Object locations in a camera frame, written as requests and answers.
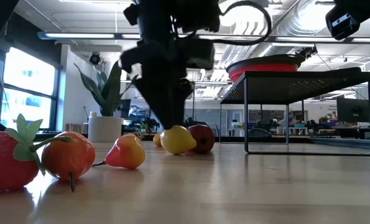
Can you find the small dark monitor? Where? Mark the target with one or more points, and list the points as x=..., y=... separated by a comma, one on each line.
x=124, y=107

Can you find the black tabletop device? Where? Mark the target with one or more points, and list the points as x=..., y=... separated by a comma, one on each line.
x=197, y=122

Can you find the long blue-edged bench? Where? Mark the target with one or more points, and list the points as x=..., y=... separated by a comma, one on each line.
x=343, y=142

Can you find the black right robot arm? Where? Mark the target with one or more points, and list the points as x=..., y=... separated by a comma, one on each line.
x=368, y=7

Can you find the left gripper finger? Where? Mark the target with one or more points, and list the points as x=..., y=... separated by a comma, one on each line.
x=183, y=99
x=156, y=99

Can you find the small orange toy fruit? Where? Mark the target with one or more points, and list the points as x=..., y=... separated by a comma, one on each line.
x=157, y=140
x=127, y=152
x=68, y=155

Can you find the ribbed silver ceiling duct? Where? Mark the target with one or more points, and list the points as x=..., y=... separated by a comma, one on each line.
x=290, y=25

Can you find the large dark monitor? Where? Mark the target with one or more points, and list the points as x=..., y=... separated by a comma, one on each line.
x=355, y=109

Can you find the large glass window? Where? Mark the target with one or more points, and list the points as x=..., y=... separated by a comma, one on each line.
x=26, y=93

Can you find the person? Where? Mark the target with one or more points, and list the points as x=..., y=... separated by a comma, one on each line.
x=286, y=123

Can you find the black round ceiling spotlight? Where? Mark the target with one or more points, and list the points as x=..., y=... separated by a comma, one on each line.
x=94, y=58

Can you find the potted aloe plant white pot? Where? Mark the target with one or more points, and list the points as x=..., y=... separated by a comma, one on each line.
x=105, y=129

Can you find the black office chair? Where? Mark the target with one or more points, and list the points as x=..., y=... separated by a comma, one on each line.
x=259, y=132

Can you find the black background robot arm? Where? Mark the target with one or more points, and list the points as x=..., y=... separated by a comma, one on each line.
x=313, y=126

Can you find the dark red toy pomegranate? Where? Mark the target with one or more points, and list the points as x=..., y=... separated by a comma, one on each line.
x=205, y=138

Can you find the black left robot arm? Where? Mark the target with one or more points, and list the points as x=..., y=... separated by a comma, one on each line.
x=160, y=18

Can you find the yellow toy lemon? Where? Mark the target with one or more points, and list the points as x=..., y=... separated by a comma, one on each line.
x=177, y=141

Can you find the small dark background plant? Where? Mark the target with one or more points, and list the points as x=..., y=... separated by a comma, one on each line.
x=150, y=123

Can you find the black perforated metal shelf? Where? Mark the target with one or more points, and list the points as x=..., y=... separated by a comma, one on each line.
x=290, y=85

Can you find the red grey collapsible colander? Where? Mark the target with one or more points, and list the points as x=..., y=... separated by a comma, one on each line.
x=262, y=68

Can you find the long linear ceiling light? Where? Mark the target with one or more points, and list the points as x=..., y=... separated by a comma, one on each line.
x=79, y=35

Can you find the black ceiling mounted device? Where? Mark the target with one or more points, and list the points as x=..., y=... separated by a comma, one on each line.
x=307, y=51

